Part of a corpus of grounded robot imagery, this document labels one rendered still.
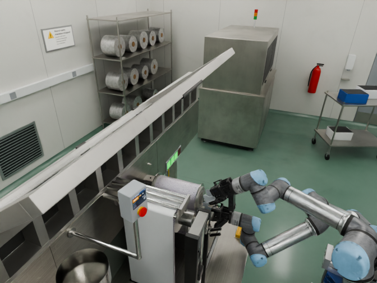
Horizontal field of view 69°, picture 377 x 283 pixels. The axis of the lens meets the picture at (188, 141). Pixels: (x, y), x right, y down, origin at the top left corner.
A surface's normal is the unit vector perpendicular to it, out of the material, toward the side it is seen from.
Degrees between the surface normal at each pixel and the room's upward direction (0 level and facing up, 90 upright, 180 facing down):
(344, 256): 83
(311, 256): 0
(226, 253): 0
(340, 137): 90
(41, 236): 90
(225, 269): 0
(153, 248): 90
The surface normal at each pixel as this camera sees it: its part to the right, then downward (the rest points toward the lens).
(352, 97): -0.06, 0.49
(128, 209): -0.55, 0.40
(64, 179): 0.76, -0.36
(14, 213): -0.36, 0.45
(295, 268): 0.02, -0.87
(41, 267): 0.93, 0.19
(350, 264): -0.75, 0.19
